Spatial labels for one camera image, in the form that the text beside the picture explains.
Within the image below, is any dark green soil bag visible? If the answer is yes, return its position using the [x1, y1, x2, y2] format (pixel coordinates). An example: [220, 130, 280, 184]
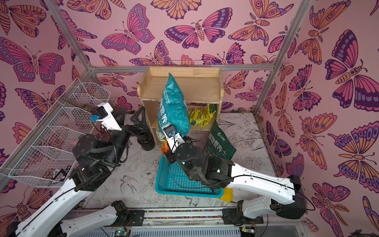
[203, 121, 236, 160]

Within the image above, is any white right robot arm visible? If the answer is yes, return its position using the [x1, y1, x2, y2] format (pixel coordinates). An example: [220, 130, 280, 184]
[168, 138, 307, 220]

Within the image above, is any aluminium frame post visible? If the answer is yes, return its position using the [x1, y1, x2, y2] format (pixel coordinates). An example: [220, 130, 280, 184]
[44, 0, 91, 72]

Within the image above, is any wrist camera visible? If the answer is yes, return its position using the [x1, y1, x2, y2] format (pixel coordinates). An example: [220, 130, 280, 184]
[90, 103, 121, 131]
[163, 124, 185, 147]

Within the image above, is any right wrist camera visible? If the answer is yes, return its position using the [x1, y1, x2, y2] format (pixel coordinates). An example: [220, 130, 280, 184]
[163, 124, 185, 147]

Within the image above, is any white wire basket rack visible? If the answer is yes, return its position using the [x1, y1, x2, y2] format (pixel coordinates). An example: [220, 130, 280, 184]
[1, 79, 111, 188]

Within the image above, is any teal orange soil bag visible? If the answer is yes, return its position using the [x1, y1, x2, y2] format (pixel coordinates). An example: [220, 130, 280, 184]
[156, 73, 190, 159]

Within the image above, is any wooden two-tier shelf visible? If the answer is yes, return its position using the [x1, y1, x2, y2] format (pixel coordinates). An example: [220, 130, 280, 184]
[137, 66, 224, 145]

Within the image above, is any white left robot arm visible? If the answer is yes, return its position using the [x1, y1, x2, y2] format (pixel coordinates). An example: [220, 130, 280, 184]
[7, 103, 155, 237]

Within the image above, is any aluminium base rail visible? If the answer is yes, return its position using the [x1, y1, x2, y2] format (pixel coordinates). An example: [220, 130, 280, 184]
[58, 207, 305, 237]

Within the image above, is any teal plastic basket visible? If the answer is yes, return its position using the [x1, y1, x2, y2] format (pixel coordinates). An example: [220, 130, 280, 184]
[155, 156, 224, 198]

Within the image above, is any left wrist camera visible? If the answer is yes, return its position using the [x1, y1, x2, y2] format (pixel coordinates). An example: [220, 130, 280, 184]
[90, 103, 121, 131]

